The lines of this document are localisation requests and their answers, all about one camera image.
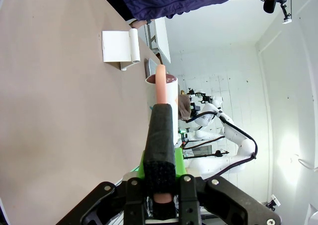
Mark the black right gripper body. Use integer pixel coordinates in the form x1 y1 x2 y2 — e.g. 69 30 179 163
190 104 201 118

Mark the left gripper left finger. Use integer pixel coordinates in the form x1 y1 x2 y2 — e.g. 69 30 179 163
56 150 148 225

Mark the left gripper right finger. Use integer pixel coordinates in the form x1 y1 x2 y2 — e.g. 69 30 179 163
174 147 282 225

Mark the brown cloth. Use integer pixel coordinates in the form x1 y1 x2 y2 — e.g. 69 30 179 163
178 94 192 121

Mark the person left hand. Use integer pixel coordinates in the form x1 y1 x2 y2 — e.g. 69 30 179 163
130 19 148 29

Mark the white rectangular tray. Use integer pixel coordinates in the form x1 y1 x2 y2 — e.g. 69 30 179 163
144 58 162 78

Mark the white side table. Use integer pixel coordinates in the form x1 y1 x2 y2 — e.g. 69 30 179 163
143 17 172 65

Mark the person blue jacket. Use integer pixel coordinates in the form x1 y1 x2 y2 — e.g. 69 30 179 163
117 0 237 21

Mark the white room camera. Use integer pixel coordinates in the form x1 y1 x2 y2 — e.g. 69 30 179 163
265 193 282 209

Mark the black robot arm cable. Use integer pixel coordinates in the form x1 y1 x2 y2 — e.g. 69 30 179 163
186 110 259 177

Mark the white ceiling camera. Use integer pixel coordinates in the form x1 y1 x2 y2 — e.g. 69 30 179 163
280 0 293 25

